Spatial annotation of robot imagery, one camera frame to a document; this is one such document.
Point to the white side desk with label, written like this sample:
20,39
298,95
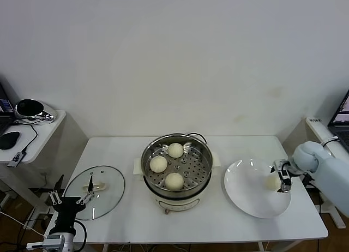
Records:
313,129

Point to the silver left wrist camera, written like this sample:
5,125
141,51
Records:
53,240

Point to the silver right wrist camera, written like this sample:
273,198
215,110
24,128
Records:
278,164

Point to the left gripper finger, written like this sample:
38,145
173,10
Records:
90,182
59,183

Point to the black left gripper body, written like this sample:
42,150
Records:
66,209

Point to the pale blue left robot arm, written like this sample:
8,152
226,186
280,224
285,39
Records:
68,243

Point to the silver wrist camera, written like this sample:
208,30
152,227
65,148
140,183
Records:
53,240
278,164

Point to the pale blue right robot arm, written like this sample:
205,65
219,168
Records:
327,181

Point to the large white plate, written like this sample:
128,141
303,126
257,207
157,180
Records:
242,186

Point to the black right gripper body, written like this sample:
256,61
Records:
287,171

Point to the black laptop beside mouse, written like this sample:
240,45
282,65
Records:
5,104

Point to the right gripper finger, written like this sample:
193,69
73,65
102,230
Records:
272,170
285,185

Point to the black computer mouse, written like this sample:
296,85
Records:
9,140

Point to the white steamed baozi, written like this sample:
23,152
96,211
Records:
175,149
158,164
174,181
272,182

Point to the black laptop beside label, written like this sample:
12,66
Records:
339,126

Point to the perforated steel steamer basket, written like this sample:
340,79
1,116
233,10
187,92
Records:
196,159

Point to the white side desk with mouse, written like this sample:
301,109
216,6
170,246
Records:
46,134

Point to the round glass pot lid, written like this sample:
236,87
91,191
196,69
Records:
109,175

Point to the small printed desk label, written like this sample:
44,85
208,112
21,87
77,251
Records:
315,120

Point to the white work table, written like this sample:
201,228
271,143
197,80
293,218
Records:
122,153

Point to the white wall socket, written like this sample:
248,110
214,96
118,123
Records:
45,173

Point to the cream electric cooker base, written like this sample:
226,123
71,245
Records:
177,203

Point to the chrome rounded headset device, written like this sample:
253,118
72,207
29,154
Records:
41,115

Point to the small grey usb hub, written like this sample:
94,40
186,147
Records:
16,158

